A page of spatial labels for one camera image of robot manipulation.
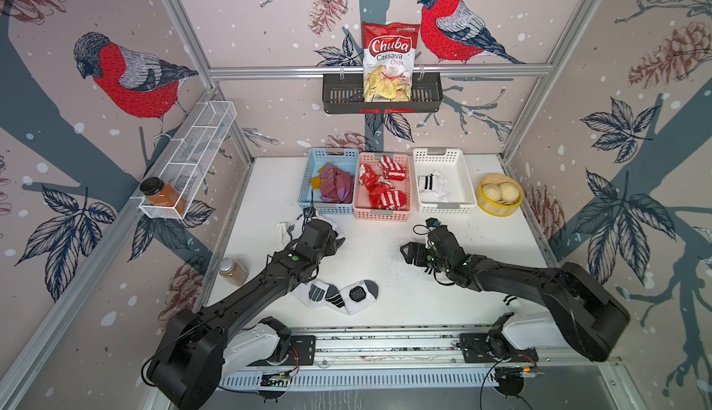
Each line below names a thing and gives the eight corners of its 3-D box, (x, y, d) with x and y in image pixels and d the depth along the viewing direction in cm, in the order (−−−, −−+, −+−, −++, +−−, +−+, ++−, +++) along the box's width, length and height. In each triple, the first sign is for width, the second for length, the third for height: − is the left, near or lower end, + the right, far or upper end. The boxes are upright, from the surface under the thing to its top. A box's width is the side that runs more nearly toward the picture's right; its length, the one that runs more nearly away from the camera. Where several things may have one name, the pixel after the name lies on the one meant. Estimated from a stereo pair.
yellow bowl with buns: (479, 216, 104) (485, 206, 99) (469, 184, 114) (474, 173, 109) (523, 216, 104) (531, 206, 99) (508, 184, 114) (515, 173, 109)
